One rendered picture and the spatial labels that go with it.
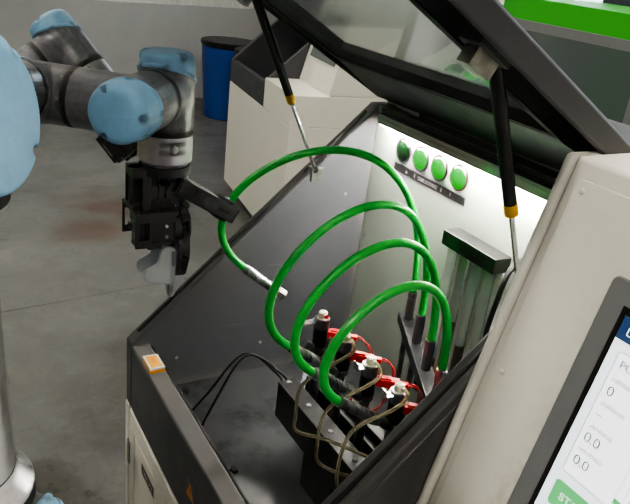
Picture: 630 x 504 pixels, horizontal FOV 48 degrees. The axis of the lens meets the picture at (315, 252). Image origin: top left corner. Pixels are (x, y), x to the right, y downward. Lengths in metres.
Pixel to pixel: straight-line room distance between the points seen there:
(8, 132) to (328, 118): 3.61
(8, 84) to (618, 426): 0.70
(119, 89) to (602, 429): 0.67
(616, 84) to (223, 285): 2.58
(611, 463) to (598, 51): 3.06
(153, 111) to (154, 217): 0.19
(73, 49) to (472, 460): 0.91
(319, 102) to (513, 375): 3.21
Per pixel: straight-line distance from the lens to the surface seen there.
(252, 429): 1.51
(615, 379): 0.88
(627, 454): 0.88
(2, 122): 0.53
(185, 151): 0.99
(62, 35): 1.32
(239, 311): 1.59
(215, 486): 1.20
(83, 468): 2.70
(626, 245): 0.89
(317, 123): 4.08
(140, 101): 0.85
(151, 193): 1.01
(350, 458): 1.23
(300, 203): 1.54
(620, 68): 3.71
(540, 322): 0.94
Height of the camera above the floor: 1.75
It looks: 23 degrees down
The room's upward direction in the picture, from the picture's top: 7 degrees clockwise
